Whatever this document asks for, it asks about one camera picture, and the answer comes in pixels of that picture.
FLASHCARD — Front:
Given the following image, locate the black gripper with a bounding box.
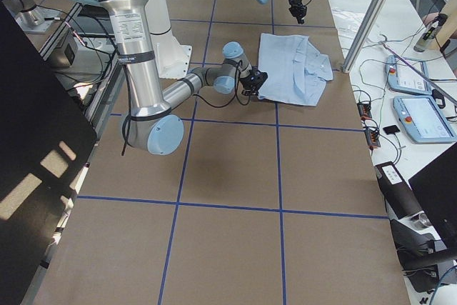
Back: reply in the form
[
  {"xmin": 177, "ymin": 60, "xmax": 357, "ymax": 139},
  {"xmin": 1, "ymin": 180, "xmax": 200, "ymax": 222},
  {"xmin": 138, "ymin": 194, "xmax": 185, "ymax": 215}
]
[
  {"xmin": 240, "ymin": 67, "xmax": 268, "ymax": 96},
  {"xmin": 288, "ymin": 0, "xmax": 312, "ymax": 24}
]

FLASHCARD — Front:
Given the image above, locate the light blue button-up shirt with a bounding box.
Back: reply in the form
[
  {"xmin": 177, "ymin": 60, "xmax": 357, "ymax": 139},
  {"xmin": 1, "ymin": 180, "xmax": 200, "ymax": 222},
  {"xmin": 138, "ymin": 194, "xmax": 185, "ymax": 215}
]
[{"xmin": 258, "ymin": 33, "xmax": 333, "ymax": 106}]

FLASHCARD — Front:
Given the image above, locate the orange terminal block strip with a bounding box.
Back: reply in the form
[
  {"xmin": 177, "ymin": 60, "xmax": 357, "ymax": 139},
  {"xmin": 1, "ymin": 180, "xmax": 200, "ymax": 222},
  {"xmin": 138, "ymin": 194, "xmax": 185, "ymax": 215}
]
[{"xmin": 357, "ymin": 101, "xmax": 381, "ymax": 151}]

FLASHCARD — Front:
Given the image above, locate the small black square pad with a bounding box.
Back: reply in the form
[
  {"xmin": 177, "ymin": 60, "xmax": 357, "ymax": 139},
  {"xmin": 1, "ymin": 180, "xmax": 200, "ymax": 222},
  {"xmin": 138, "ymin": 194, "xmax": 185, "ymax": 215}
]
[{"xmin": 383, "ymin": 125, "xmax": 400, "ymax": 135}]

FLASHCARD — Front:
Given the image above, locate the blue white teach pendant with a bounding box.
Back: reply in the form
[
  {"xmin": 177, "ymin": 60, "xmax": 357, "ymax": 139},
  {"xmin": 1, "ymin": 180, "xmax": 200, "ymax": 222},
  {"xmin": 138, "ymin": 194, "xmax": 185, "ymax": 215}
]
[{"xmin": 392, "ymin": 96, "xmax": 456, "ymax": 144}]

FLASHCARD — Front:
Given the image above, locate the black monitor right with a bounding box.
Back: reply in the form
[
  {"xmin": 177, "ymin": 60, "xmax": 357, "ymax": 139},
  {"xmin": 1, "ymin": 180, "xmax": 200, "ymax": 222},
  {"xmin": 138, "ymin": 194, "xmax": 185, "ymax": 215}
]
[{"xmin": 408, "ymin": 145, "xmax": 457, "ymax": 248}]

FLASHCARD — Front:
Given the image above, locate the black monitor panel left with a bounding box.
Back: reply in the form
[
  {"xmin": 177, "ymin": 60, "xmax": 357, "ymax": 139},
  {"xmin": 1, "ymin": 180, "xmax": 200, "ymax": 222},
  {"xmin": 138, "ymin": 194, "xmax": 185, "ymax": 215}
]
[{"xmin": 1, "ymin": 9, "xmax": 96, "ymax": 304}]

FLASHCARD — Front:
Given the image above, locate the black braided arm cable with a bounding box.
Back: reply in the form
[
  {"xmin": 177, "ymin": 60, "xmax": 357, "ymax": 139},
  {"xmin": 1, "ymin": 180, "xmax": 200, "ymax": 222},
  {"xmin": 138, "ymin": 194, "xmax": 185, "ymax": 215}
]
[{"xmin": 119, "ymin": 8, "xmax": 258, "ymax": 158}]

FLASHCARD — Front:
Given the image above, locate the aluminium frame post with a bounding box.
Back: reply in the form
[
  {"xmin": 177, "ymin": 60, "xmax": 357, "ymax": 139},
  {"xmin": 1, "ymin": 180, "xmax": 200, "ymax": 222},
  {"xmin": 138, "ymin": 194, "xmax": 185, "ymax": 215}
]
[{"xmin": 341, "ymin": 0, "xmax": 386, "ymax": 73}]

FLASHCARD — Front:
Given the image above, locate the grey robot pedestal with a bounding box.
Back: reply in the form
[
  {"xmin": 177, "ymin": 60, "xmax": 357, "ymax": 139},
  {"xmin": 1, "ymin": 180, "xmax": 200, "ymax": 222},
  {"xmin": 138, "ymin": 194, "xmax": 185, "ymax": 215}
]
[{"xmin": 1, "ymin": 0, "xmax": 51, "ymax": 34}]

